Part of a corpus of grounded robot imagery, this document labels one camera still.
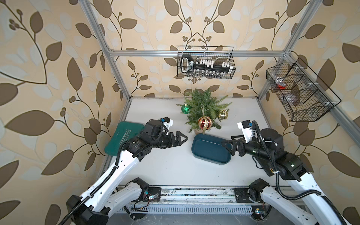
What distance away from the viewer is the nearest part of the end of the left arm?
0.61 metres

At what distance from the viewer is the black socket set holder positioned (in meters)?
0.84

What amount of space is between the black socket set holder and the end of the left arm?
0.44m
